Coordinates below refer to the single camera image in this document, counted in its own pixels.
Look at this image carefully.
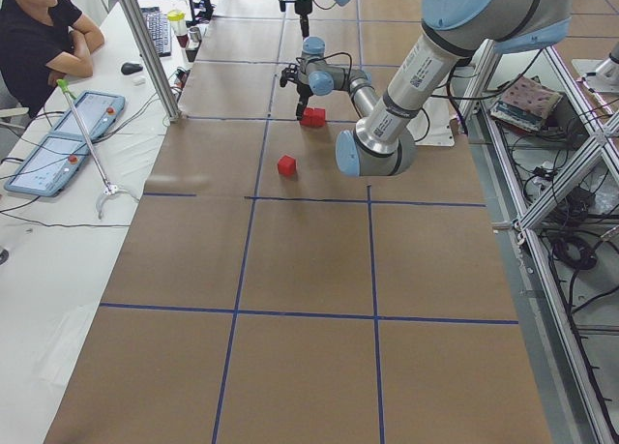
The metal cup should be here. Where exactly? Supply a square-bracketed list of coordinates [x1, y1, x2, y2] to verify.
[188, 26, 202, 44]

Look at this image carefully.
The red block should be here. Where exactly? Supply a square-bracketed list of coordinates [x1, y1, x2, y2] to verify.
[299, 107, 314, 127]
[277, 155, 297, 177]
[311, 107, 326, 128]

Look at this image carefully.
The black keyboard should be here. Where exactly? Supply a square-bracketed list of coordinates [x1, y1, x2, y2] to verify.
[140, 6, 172, 57]

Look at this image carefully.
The stack of cloth books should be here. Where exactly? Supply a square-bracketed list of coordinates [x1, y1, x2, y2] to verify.
[489, 76, 563, 133]

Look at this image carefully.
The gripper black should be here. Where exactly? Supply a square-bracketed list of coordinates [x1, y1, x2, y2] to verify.
[295, 0, 312, 37]
[295, 75, 313, 121]

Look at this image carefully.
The upper teach pendant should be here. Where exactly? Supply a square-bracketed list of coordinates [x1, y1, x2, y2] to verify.
[49, 91, 126, 140]

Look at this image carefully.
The brown paper table cover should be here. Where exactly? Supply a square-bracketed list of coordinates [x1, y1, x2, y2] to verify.
[45, 0, 551, 443]

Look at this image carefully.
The white camera mast pedestal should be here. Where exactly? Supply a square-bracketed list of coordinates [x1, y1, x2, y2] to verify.
[408, 98, 455, 147]

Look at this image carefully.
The black computer mouse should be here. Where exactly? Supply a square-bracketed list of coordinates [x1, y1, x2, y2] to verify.
[120, 62, 143, 75]

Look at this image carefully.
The grabber reach tool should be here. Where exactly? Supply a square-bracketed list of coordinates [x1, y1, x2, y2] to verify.
[57, 78, 139, 220]

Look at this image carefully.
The aluminium frame post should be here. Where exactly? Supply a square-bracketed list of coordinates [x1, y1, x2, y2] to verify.
[118, 0, 181, 122]

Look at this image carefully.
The seated person black shirt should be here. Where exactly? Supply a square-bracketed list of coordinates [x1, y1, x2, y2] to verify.
[1, 0, 104, 118]

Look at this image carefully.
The lower teach pendant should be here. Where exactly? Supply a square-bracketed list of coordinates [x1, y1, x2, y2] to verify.
[4, 134, 89, 197]

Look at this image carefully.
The teach pendant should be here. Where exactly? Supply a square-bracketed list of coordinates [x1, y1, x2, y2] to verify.
[4, 134, 89, 197]
[49, 91, 126, 140]

